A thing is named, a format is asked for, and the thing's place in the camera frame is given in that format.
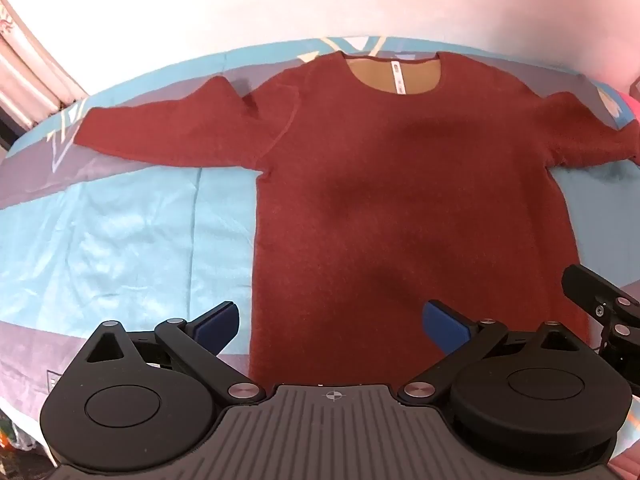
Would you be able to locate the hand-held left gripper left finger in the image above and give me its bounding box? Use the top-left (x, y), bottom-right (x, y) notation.
top-left (74, 301), bottom-right (267, 405)

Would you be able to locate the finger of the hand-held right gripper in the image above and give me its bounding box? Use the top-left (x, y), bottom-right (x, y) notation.
top-left (561, 264), bottom-right (640, 325)
top-left (596, 316), bottom-right (640, 387)

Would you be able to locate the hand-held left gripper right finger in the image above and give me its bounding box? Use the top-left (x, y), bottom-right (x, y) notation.
top-left (399, 300), bottom-right (597, 406)

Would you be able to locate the dark red sweater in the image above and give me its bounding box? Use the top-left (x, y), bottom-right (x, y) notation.
top-left (75, 50), bottom-right (640, 387)

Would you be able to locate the blue and purple bed sheet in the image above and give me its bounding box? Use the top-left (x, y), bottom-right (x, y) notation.
top-left (0, 35), bottom-right (640, 480)

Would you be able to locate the pink pillow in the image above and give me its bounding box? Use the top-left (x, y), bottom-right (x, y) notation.
top-left (618, 76), bottom-right (640, 123)

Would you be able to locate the colourful printed cloth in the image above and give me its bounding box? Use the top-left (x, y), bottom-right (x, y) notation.
top-left (0, 402), bottom-right (32, 453)

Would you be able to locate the pink striped curtain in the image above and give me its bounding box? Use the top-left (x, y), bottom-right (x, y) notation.
top-left (0, 0), bottom-right (90, 147)

